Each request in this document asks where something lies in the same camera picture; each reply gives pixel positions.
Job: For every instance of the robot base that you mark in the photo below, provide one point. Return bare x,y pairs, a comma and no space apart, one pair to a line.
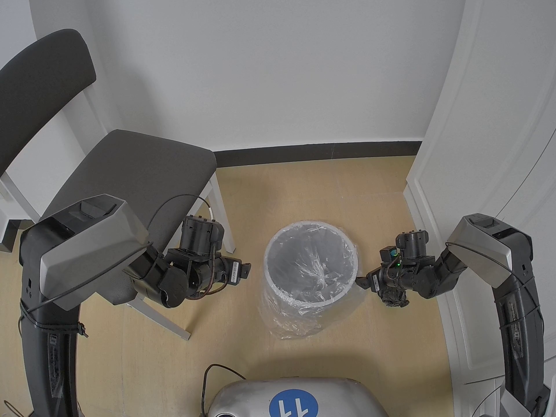
243,402

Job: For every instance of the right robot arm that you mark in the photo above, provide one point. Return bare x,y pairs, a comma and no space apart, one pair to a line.
486,250

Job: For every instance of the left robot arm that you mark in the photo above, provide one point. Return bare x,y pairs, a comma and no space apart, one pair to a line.
87,250

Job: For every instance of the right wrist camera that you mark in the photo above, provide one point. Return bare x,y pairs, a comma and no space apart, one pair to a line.
388,254

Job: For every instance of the white trash bin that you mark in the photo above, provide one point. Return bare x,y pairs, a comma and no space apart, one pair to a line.
267,267

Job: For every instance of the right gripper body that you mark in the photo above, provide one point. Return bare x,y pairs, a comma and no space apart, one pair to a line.
391,280

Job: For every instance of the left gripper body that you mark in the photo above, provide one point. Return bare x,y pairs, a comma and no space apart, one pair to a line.
221,274

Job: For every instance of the white wardrobe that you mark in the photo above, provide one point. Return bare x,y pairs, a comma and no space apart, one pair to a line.
478,146

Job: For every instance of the black plastic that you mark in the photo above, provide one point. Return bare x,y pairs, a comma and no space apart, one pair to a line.
393,299

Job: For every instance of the clear plastic bag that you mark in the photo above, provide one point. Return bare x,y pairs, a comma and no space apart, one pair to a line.
312,272

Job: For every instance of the grey chair with white legs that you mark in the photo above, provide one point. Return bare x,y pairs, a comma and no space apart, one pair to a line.
130,167

